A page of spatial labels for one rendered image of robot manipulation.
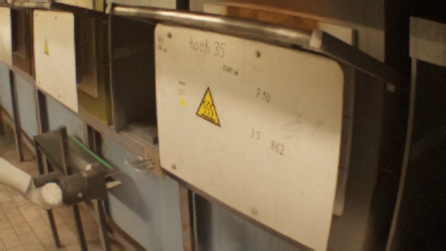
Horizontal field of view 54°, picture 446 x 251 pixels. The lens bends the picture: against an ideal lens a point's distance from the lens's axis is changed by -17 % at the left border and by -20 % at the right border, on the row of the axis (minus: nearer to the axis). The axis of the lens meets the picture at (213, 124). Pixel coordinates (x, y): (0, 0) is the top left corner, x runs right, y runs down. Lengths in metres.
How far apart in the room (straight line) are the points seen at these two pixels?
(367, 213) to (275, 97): 0.33
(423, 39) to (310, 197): 0.40
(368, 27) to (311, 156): 0.28
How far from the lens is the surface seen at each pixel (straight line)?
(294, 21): 1.09
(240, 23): 0.88
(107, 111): 1.99
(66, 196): 1.47
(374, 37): 0.97
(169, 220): 1.91
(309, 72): 0.93
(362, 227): 1.11
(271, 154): 1.06
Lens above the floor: 1.52
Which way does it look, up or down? 20 degrees down
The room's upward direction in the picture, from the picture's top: 1 degrees counter-clockwise
